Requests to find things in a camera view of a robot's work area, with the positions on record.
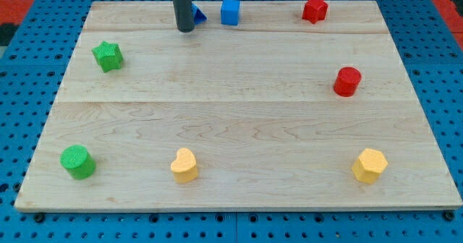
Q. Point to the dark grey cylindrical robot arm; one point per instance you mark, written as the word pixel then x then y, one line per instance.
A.
pixel 184 15

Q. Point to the yellow hexagon block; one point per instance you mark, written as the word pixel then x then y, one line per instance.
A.
pixel 369 166

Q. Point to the light wooden board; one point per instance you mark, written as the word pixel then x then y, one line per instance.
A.
pixel 254 102

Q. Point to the yellow heart block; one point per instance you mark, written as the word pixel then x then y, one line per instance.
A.
pixel 184 167

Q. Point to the blue triangle block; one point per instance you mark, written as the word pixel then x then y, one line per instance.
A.
pixel 198 16

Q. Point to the blue cube block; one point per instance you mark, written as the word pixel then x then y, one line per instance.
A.
pixel 230 12

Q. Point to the red cylinder block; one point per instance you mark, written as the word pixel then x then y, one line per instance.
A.
pixel 347 81

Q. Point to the red star block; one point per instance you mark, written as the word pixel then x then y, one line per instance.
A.
pixel 315 11

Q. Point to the green star block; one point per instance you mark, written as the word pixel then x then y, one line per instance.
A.
pixel 108 56

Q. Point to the green cylinder block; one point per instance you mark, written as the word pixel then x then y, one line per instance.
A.
pixel 78 162

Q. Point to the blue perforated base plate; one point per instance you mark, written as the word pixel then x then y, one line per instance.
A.
pixel 31 72

